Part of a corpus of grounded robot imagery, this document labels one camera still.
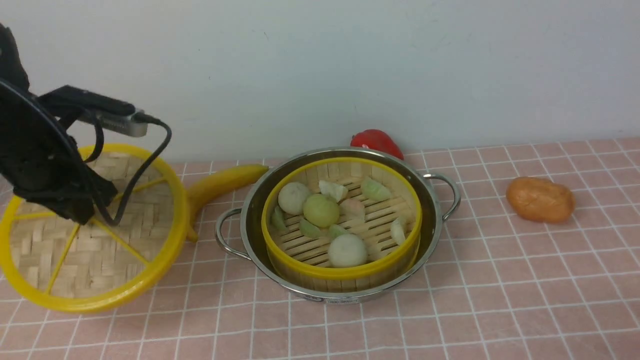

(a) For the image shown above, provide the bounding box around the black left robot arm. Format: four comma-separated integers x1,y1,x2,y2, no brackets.
1,26,117,224

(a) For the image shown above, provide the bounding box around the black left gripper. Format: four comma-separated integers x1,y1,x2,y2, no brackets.
1,82,118,224

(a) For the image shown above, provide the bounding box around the yellow plastic banana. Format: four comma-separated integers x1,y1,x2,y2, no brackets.
186,164,269,242

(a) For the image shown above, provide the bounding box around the black camera cable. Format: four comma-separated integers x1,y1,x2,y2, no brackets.
0,77,173,227

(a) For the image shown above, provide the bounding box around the green round bun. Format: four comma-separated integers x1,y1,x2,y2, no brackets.
302,193,340,228

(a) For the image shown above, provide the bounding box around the orange-brown potato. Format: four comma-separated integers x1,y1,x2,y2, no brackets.
505,177,576,223

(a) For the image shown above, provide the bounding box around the white dumpling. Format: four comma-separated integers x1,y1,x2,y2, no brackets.
318,180,349,203

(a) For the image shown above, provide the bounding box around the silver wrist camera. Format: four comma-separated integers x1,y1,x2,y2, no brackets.
38,85,147,138

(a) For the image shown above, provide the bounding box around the yellow woven bamboo steamer lid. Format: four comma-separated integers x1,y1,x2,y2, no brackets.
0,158,190,313

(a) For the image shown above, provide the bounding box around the white round bun front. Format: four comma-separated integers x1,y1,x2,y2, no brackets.
327,234,368,268

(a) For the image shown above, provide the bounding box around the white round bun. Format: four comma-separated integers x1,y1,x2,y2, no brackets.
278,182,313,215
327,234,368,268

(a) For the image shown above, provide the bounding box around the red bell pepper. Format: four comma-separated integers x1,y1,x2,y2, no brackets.
350,129,405,161

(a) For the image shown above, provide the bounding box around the pink dumpling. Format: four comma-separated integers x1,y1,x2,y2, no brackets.
339,198,366,223

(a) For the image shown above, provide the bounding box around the green dumpling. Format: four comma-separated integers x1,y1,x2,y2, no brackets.
359,177,393,202

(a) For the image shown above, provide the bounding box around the stainless steel pot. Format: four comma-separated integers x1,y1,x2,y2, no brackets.
215,146,461,305

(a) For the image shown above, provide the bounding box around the yellow-rimmed bamboo steamer basket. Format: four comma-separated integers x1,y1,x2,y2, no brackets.
261,156,425,293

